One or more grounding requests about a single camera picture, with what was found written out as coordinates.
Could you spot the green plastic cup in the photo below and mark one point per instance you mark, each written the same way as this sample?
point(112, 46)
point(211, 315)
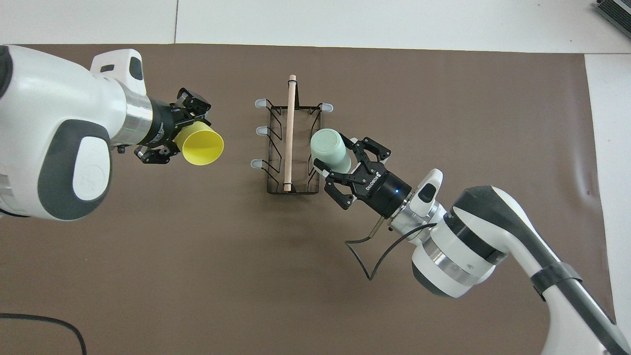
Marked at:
point(328, 148)

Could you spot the grey ribbed device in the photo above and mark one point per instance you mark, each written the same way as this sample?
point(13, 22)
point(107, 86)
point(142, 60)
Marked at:
point(616, 10)

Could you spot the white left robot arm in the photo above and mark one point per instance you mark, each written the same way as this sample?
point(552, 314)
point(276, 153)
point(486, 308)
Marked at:
point(49, 123)

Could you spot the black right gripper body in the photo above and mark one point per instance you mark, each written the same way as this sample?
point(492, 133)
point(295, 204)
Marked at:
point(384, 192)

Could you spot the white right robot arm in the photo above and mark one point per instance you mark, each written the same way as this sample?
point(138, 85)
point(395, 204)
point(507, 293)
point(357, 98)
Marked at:
point(468, 246)

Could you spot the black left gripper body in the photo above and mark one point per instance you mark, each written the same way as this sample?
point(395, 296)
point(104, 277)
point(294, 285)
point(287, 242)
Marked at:
point(160, 123)

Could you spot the yellow plastic cup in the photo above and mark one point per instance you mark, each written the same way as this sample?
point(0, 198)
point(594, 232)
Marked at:
point(202, 145)

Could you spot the brown table mat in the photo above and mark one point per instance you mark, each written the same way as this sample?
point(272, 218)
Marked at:
point(246, 276)

